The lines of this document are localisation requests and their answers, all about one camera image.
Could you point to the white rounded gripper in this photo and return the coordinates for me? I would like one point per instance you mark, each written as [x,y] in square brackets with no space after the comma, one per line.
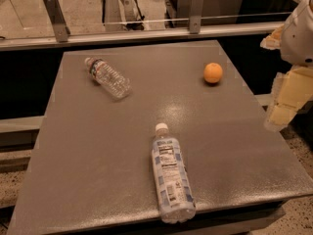
[299,40]

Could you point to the clear ribbed water bottle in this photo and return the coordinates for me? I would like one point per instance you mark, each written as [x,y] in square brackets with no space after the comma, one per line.
[107,76]

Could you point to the blue labelled water bottle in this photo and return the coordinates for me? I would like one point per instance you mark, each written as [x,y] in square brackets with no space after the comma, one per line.
[175,201]

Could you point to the orange fruit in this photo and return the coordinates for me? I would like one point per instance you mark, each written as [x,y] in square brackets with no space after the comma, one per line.
[212,73]

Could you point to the right metal rail bracket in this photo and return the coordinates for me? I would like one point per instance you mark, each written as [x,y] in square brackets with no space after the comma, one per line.
[195,16]

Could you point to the metal rail bracket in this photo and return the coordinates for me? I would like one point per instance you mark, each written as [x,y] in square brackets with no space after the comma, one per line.
[57,20]
[195,16]

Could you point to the left metal rail bracket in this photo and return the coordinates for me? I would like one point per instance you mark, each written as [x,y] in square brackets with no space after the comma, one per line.
[57,20]

